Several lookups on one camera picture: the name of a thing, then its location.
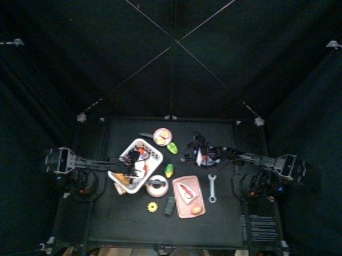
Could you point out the clear plastic bag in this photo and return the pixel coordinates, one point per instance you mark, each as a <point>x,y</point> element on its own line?
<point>142,168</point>

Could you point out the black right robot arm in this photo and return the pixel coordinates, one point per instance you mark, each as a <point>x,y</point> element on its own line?
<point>262,160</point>

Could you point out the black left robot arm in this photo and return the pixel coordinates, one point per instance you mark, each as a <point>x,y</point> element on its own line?
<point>88,163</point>

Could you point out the yellow toy banana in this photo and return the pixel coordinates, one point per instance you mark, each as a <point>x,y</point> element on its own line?
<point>122,179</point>

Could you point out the green toy leaf vegetable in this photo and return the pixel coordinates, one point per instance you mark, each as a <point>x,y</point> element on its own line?
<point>172,148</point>

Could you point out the toy corn cob green husk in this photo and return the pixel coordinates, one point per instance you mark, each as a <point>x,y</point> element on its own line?
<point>170,170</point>

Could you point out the small orange toy food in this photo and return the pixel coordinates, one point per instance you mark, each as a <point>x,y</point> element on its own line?
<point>142,152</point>

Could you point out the white slotted plastic basket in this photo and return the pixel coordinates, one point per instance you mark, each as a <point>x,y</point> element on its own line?
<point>154,158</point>

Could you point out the pale yellow toy food piece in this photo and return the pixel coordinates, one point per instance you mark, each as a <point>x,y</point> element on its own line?
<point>160,140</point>

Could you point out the light blue toy wrench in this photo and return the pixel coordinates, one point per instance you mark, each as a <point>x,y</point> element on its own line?
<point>213,190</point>

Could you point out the flower-shaped wooden toy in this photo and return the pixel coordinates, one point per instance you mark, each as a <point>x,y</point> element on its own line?
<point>152,207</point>

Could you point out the pink rectangular tray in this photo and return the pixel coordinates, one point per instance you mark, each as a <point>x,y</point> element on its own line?
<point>187,210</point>

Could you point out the tan toy egg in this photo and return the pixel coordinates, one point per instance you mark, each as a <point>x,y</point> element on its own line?
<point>197,210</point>

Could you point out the white printed label sticker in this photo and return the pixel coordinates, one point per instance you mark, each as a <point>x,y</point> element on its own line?
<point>262,229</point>

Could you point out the silver frame bracket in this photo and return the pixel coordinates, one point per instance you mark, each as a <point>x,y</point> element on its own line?
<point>259,121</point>
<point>170,117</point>
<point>16,42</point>
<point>80,117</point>
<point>334,44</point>

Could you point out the vertical metal frame pole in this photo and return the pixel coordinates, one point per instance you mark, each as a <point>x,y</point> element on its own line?
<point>171,83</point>

